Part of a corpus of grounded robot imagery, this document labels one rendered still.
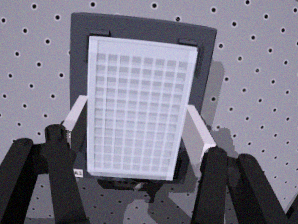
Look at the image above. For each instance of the grey perforated base plate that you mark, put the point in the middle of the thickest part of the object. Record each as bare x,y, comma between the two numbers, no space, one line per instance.
250,103

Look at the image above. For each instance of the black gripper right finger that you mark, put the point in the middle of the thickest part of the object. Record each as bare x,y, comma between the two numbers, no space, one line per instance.
252,196

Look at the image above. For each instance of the white label with black text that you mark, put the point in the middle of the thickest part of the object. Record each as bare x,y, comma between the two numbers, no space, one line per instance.
127,184

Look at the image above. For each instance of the white multi-well plate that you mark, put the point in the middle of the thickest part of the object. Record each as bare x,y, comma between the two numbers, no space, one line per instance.
161,149

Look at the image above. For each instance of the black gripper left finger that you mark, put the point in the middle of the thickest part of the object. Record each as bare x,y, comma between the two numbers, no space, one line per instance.
25,157

